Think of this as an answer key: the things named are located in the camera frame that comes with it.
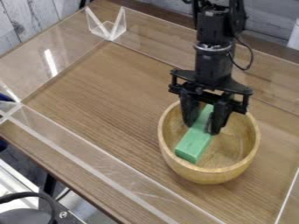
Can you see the green rectangular block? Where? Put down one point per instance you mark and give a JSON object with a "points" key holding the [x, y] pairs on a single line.
{"points": [[197, 138]]}

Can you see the black table leg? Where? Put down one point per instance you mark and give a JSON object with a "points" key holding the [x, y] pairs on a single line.
{"points": [[50, 185]]}

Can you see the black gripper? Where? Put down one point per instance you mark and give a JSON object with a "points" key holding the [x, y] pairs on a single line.
{"points": [[212, 75]]}

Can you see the wooden brown bowl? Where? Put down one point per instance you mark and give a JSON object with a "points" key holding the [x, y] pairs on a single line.
{"points": [[204, 158]]}

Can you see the black metal bracket with screw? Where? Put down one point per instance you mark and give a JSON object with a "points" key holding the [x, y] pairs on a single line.
{"points": [[65, 216]]}

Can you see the blue object at left edge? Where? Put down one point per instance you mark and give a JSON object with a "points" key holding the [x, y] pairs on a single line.
{"points": [[6, 98]]}

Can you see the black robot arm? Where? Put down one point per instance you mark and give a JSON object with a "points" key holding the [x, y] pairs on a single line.
{"points": [[220, 24]]}

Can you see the clear acrylic enclosure wall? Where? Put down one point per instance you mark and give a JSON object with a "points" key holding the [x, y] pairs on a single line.
{"points": [[90, 85]]}

